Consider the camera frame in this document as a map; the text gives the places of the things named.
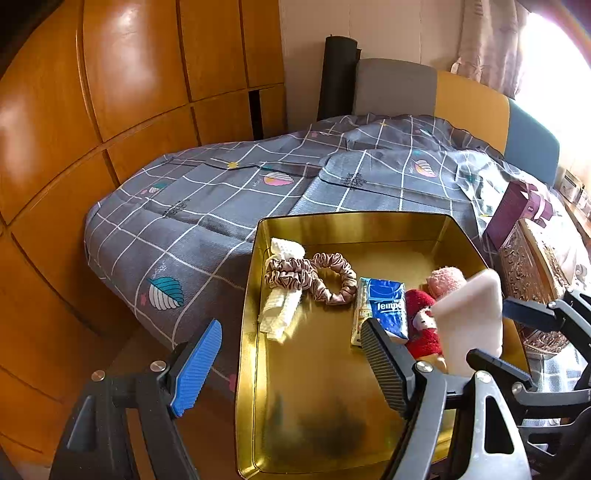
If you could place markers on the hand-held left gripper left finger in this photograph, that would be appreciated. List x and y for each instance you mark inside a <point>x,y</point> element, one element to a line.
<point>198,364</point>

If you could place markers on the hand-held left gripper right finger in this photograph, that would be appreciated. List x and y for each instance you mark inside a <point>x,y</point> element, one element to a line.
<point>383,364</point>

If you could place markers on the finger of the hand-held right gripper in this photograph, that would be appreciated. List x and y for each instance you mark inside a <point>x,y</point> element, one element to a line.
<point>531,314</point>
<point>498,368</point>

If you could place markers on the red plush toy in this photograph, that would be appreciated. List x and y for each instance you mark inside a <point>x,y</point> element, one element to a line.
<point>422,325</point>

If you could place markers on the blue tissue packet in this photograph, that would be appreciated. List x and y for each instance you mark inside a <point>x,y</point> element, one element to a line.
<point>383,304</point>

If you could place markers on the white towel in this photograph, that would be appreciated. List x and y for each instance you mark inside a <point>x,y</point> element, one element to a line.
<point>471,314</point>

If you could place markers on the gold metal tin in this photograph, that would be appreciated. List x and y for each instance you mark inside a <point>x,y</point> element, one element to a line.
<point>323,369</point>

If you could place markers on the brown satin scrunchie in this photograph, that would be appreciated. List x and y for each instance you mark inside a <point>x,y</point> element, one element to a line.
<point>334,288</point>
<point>288,275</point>

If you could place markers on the pink towel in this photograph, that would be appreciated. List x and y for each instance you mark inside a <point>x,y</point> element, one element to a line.
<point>445,279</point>

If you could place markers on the white waffle cloth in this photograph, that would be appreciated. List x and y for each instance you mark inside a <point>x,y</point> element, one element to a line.
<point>281,318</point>

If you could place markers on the gold embossed tissue box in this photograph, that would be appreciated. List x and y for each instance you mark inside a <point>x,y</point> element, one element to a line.
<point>531,263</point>

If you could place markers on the purple tissue box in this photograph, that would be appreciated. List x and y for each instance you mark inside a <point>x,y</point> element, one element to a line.
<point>512,212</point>

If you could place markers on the grey checked blanket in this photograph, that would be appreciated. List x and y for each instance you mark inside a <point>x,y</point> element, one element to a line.
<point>207,221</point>

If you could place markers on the grey yellow blue headboard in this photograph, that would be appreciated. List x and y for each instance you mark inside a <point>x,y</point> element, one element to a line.
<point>461,97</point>

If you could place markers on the window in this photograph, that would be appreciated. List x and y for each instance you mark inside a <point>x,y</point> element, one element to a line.
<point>563,69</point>

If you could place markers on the pink patterned curtain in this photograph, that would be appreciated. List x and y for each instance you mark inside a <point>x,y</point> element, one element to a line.
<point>489,41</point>

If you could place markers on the wooden wardrobe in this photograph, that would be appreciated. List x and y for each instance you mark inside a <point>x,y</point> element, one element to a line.
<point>115,92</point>

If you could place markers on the black rolled mat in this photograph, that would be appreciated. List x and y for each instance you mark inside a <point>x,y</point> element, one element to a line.
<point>337,78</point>

